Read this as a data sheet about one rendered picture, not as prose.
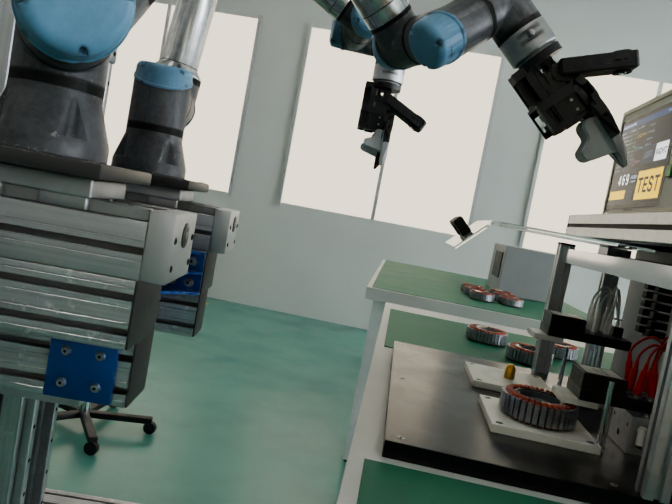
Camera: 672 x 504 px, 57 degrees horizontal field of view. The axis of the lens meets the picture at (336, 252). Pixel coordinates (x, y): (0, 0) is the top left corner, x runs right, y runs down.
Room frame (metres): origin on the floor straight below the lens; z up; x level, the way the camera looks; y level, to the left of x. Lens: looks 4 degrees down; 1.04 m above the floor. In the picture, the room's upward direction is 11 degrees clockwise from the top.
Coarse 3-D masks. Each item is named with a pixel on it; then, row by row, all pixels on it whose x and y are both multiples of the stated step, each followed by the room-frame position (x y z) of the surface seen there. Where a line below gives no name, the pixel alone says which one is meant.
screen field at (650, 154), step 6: (654, 144) 1.04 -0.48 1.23; (660, 144) 1.01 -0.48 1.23; (666, 144) 0.99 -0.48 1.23; (648, 150) 1.06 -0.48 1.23; (654, 150) 1.03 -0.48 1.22; (660, 150) 1.01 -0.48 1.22; (666, 150) 0.98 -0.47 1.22; (648, 156) 1.05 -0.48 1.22; (654, 156) 1.03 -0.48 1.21; (660, 156) 1.00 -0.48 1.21; (642, 162) 1.08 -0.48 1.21; (648, 162) 1.05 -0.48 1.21
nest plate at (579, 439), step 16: (480, 400) 0.98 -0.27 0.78; (496, 400) 0.98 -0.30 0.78; (496, 416) 0.89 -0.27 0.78; (496, 432) 0.85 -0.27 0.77; (512, 432) 0.85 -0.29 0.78; (528, 432) 0.85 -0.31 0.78; (544, 432) 0.86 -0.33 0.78; (560, 432) 0.87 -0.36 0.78; (576, 432) 0.89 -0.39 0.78; (576, 448) 0.84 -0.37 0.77; (592, 448) 0.84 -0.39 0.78
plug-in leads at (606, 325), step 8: (600, 288) 1.17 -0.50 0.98; (608, 288) 1.17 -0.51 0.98; (616, 288) 1.16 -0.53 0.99; (600, 296) 1.15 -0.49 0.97; (616, 296) 1.13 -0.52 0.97; (592, 304) 1.17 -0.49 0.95; (600, 304) 1.13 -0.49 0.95; (608, 304) 1.16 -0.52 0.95; (616, 304) 1.15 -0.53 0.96; (592, 312) 1.15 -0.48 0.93; (600, 312) 1.13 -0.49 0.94; (608, 312) 1.16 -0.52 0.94; (592, 320) 1.15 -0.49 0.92; (608, 320) 1.13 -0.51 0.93; (592, 328) 1.13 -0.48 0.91; (600, 328) 1.16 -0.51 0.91; (608, 328) 1.13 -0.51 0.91; (616, 328) 1.15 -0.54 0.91; (608, 336) 1.13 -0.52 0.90; (616, 336) 1.15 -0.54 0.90
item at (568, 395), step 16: (576, 368) 0.92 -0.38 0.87; (592, 368) 0.92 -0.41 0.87; (576, 384) 0.90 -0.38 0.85; (592, 384) 0.88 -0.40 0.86; (624, 384) 0.88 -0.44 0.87; (560, 400) 0.89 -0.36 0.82; (576, 400) 0.89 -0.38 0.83; (592, 400) 0.88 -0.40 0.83; (624, 400) 0.87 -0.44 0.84; (640, 400) 0.87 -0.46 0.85
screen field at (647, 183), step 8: (656, 168) 1.01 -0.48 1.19; (640, 176) 1.07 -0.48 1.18; (648, 176) 1.03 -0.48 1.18; (656, 176) 1.00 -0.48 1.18; (640, 184) 1.06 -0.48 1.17; (648, 184) 1.03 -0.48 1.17; (656, 184) 0.99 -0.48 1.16; (640, 192) 1.05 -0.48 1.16; (648, 192) 1.02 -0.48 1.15; (656, 192) 0.99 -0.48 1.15
